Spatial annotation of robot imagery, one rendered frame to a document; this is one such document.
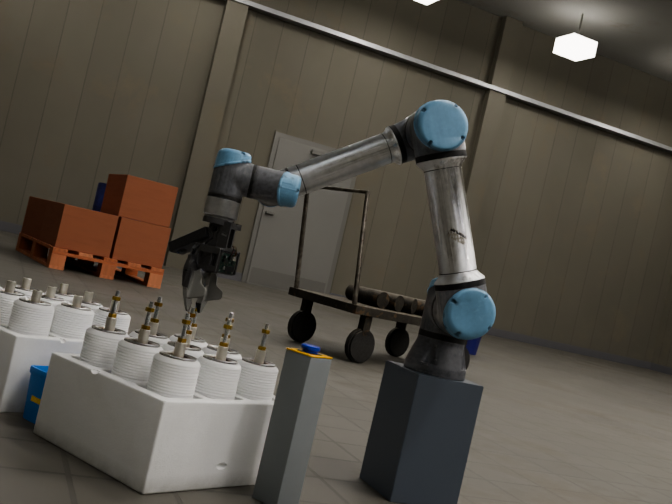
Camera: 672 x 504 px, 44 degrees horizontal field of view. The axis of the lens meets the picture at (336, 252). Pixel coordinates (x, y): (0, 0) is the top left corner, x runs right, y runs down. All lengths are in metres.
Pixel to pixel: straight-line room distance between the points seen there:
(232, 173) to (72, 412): 0.60
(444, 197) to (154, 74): 9.91
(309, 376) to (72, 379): 0.51
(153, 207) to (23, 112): 4.71
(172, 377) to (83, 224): 5.19
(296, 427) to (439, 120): 0.73
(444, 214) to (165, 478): 0.81
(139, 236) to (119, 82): 4.87
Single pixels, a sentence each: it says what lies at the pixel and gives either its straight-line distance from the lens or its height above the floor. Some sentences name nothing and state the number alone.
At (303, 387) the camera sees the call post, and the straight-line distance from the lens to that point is 1.70.
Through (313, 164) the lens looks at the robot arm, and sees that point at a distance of 1.98.
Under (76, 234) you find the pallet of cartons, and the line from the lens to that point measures 6.82.
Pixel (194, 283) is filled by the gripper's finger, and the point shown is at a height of 0.39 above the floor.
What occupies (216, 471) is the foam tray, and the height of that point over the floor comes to 0.04.
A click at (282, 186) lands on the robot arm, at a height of 0.64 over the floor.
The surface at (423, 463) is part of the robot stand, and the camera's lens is 2.02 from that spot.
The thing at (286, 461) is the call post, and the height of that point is 0.10.
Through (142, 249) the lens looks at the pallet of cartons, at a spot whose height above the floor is 0.29.
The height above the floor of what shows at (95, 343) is 0.22.
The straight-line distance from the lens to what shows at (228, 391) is 1.78.
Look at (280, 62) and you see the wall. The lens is 12.09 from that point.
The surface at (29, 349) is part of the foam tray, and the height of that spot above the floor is 0.15.
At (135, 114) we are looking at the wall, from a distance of 11.55.
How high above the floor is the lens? 0.50
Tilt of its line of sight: 1 degrees up
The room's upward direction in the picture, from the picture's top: 13 degrees clockwise
